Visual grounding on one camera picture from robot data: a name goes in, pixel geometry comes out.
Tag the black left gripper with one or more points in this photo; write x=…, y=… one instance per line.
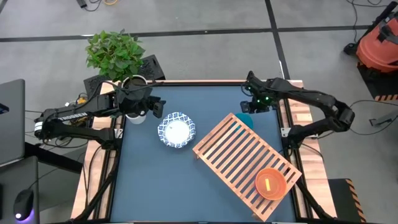
x=135, y=101

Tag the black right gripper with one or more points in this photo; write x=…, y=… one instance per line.
x=264, y=101

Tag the teal plastic bowl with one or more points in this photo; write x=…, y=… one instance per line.
x=247, y=119

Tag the blue patterned paper bowl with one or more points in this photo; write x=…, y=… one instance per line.
x=177, y=130

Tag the orange plastic bowl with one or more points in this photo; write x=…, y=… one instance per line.
x=276, y=189

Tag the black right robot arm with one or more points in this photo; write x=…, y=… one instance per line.
x=311, y=93

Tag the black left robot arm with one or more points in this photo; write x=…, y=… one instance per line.
x=74, y=113

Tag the wooden slatted shelf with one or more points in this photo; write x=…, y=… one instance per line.
x=213, y=133

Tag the small white plant pot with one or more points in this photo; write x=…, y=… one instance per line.
x=136, y=119

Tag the large white plant pot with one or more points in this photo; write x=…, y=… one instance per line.
x=134, y=79

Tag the black perforated stand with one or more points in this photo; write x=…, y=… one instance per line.
x=154, y=67

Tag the leafy green plant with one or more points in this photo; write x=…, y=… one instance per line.
x=115, y=56

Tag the yellow connector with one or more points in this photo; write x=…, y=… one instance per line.
x=81, y=100

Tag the black power adapter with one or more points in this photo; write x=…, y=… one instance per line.
x=81, y=3

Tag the black hazard striped mat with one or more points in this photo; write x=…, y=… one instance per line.
x=373, y=84

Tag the grey metal stand foot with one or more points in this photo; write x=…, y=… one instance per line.
x=385, y=119

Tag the orange shop vacuum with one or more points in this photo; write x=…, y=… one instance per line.
x=377, y=49

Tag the grey laptop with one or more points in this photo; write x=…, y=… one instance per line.
x=12, y=124

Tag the dark grey desk pad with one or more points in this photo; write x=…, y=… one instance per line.
x=18, y=174

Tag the black computer mouse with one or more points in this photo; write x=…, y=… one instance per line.
x=23, y=202

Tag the black frame brace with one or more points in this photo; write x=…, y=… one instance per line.
x=311, y=200
x=96, y=193

